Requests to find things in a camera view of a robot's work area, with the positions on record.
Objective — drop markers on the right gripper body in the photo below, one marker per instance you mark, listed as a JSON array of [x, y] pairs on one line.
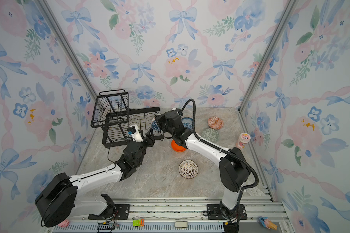
[[164, 124]]

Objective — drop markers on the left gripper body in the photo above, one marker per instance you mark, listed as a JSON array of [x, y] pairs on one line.
[[147, 142]]

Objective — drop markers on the blue triangle pattern bowl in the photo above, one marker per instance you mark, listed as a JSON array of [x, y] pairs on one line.
[[155, 127]]

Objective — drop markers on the black wire dish rack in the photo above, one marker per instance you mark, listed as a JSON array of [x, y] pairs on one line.
[[112, 113]]

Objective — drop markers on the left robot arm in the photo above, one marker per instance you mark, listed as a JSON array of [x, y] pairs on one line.
[[60, 199]]

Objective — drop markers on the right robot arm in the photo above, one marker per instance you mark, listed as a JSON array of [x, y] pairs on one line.
[[236, 174]]

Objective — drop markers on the blue floral bowl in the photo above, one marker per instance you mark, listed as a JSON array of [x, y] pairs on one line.
[[187, 123]]

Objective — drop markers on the orange plastic bowl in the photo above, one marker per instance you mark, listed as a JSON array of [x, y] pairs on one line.
[[176, 147]]

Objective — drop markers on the green patterned bowl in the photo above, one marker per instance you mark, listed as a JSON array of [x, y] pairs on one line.
[[211, 135]]

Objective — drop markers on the red patterned bowl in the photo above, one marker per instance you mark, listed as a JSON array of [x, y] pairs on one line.
[[215, 123]]

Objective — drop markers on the white brown lattice bowl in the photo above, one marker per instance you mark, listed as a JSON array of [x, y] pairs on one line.
[[188, 169]]

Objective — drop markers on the green orange small block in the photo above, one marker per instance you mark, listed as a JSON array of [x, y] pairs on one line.
[[138, 223]]

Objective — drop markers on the pink yogurt cup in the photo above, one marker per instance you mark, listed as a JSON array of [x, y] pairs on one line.
[[243, 139]]

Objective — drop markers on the white small eraser block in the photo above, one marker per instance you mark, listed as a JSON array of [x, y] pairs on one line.
[[181, 224]]

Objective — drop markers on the pink toy pig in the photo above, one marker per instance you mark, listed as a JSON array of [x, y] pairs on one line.
[[64, 224]]

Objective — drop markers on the ice cream cone toy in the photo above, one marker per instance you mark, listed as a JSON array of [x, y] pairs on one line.
[[267, 223]]

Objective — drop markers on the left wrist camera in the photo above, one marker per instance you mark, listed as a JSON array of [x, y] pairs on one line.
[[134, 133]]

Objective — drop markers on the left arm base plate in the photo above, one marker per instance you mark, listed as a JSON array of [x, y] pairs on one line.
[[116, 212]]

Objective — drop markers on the aluminium front rail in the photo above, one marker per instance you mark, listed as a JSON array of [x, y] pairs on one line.
[[160, 215]]

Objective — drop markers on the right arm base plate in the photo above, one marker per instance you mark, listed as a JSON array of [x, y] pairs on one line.
[[218, 212]]

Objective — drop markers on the aluminium corner post right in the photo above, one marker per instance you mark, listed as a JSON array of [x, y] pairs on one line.
[[279, 30]]

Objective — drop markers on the aluminium corner post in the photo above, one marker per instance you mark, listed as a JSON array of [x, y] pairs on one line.
[[279, 30], [71, 55]]

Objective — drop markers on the aluminium corner post left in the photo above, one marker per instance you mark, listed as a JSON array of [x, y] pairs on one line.
[[71, 55]]

